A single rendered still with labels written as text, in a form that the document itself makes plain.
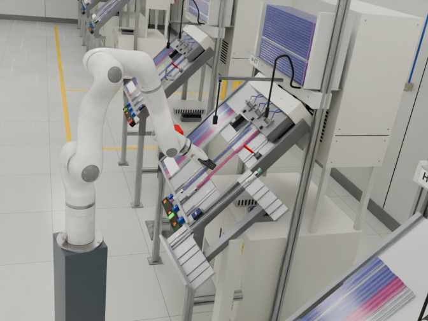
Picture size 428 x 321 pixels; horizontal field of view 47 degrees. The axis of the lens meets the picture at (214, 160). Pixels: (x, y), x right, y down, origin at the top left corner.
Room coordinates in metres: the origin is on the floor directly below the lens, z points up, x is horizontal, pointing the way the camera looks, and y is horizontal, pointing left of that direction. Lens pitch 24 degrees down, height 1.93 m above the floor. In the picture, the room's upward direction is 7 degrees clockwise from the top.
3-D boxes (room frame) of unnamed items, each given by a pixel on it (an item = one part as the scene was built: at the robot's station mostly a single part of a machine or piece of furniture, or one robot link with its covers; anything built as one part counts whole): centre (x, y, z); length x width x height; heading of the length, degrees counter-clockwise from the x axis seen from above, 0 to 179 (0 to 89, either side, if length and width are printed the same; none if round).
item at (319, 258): (2.48, -0.40, 0.31); 0.70 x 0.65 x 0.62; 21
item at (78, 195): (1.77, 0.54, 1.00); 0.19 x 0.12 x 0.24; 37
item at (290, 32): (2.38, -0.31, 1.52); 0.51 x 0.13 x 0.27; 21
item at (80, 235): (1.74, 0.52, 0.79); 0.19 x 0.19 x 0.18
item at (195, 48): (3.76, 0.27, 0.66); 1.01 x 0.73 x 1.31; 111
